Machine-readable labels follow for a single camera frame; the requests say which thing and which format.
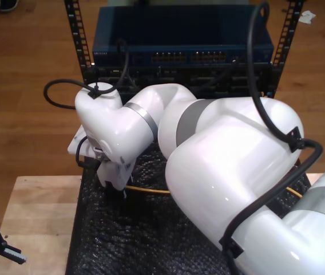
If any person's foot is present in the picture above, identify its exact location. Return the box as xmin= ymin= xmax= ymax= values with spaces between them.
xmin=0 ymin=0 xmax=19 ymax=13

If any white crumpled paper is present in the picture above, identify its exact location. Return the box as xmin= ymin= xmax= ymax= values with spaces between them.
xmin=298 ymin=10 xmax=317 ymax=25

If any black perforated rack post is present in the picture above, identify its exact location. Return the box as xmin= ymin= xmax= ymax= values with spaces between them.
xmin=64 ymin=0 xmax=99 ymax=87
xmin=267 ymin=0 xmax=303 ymax=98

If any yellow network cable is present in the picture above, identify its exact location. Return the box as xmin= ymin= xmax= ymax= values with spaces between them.
xmin=126 ymin=185 xmax=303 ymax=198

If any blue network switch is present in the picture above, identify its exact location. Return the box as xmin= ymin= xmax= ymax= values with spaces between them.
xmin=92 ymin=6 xmax=275 ymax=65

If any black bubble mat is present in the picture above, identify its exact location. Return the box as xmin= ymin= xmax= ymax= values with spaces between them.
xmin=65 ymin=143 xmax=325 ymax=275

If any long black camera cable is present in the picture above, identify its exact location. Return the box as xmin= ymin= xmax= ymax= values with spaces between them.
xmin=42 ymin=1 xmax=323 ymax=275

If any black rack server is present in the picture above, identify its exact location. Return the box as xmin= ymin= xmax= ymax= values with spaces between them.
xmin=93 ymin=65 xmax=272 ymax=97

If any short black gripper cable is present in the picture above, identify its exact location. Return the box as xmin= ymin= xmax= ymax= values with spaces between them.
xmin=75 ymin=137 xmax=100 ymax=170

